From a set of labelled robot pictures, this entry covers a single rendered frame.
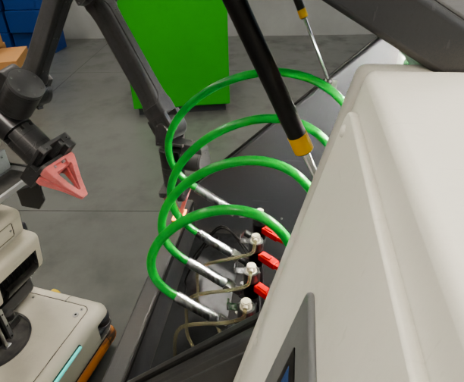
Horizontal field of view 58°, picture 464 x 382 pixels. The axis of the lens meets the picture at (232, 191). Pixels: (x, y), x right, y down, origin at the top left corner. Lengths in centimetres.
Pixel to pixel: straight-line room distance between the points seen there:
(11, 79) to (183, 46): 342
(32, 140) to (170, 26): 337
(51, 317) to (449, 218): 185
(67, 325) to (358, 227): 173
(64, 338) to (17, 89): 129
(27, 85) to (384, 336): 66
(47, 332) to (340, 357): 174
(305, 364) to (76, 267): 236
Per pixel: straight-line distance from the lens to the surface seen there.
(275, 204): 121
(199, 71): 416
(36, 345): 188
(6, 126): 78
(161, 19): 406
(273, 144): 112
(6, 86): 74
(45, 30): 123
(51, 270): 261
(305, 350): 26
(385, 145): 24
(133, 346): 89
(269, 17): 729
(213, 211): 55
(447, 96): 29
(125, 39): 107
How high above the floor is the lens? 164
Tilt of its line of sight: 33 degrees down
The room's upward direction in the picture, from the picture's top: 2 degrees counter-clockwise
